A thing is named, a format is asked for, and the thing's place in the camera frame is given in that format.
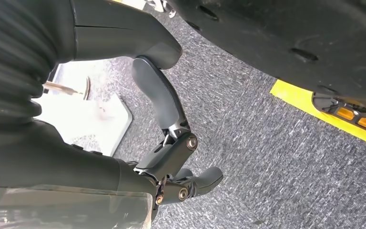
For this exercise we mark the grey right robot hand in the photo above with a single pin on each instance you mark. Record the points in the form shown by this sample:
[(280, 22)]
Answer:
[(113, 34)]

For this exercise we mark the grey kiosk stand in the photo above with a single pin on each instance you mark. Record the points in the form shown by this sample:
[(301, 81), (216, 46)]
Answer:
[(101, 126)]

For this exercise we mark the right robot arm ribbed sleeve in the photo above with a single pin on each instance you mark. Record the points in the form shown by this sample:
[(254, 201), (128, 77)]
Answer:
[(15, 53)]

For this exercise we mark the clear plastic guard plate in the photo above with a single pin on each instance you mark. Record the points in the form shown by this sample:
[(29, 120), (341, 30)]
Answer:
[(63, 208)]

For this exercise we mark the black bumper frame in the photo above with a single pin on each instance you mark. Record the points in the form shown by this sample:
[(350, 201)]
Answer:
[(323, 101)]

